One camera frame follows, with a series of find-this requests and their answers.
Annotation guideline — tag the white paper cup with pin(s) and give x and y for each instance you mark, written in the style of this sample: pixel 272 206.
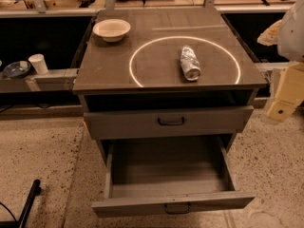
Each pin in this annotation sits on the white paper cup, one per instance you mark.
pixel 39 63

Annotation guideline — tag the black upper drawer handle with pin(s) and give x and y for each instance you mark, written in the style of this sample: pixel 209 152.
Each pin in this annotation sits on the black upper drawer handle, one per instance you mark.
pixel 176 122

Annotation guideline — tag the black lower drawer handle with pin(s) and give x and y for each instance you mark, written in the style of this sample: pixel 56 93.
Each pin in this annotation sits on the black lower drawer handle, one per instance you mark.
pixel 177 208

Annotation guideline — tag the grey drawer cabinet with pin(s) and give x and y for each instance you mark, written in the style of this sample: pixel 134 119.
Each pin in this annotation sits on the grey drawer cabinet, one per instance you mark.
pixel 143 71

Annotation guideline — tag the black stand bar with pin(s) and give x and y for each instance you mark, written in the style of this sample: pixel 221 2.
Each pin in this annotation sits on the black stand bar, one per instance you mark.
pixel 35 191

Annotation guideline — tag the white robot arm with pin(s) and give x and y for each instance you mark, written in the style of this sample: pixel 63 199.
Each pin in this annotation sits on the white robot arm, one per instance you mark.
pixel 288 35

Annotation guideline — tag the white bowl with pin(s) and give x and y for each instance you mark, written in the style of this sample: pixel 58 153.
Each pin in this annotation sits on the white bowl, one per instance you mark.
pixel 112 30

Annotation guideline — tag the black drawer handle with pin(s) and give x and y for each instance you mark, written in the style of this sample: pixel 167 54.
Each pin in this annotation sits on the black drawer handle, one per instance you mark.
pixel 177 208
pixel 176 122

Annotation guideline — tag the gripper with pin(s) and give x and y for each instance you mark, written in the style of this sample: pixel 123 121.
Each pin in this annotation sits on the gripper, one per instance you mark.
pixel 293 37

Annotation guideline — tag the grey drawer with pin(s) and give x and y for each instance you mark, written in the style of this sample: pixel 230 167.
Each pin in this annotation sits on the grey drawer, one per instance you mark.
pixel 142 175
pixel 113 125

